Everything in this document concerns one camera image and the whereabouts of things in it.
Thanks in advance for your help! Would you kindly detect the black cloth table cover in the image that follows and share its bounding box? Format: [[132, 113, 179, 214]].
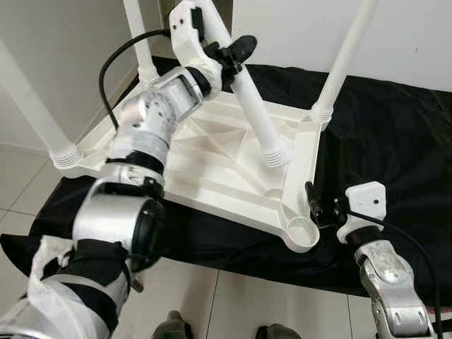
[[0, 56, 452, 299]]

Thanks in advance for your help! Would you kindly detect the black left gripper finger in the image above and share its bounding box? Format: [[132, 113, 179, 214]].
[[226, 34, 259, 61]]

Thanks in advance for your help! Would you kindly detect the grey robot leg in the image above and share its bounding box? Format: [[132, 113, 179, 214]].
[[152, 311, 193, 339], [254, 323, 302, 339]]

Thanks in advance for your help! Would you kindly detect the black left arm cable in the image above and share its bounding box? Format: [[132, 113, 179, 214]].
[[99, 28, 174, 132]]

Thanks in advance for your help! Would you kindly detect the crumpled white plastic wrap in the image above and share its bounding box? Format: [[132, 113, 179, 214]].
[[0, 233, 132, 339]]

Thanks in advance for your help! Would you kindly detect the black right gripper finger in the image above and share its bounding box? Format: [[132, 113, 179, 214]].
[[304, 181, 323, 217]]

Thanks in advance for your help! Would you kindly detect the grey robot left leg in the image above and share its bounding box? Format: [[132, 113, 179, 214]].
[[152, 311, 193, 339]]

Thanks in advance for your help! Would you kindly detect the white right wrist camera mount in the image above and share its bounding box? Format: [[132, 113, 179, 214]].
[[337, 182, 388, 245]]

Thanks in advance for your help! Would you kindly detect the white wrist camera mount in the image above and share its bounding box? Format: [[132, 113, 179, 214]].
[[168, 0, 224, 83], [337, 182, 388, 245]]

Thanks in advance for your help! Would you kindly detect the white plastic table top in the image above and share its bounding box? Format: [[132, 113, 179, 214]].
[[53, 85, 328, 254]]

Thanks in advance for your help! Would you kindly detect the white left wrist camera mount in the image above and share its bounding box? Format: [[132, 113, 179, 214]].
[[168, 0, 224, 83]]

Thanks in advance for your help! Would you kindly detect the grey robot right leg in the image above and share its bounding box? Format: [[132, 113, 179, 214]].
[[254, 323, 302, 339]]

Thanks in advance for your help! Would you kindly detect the white plastic table leg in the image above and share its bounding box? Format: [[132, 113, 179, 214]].
[[194, 0, 294, 169], [309, 0, 382, 125], [123, 0, 160, 85], [0, 39, 84, 171]]

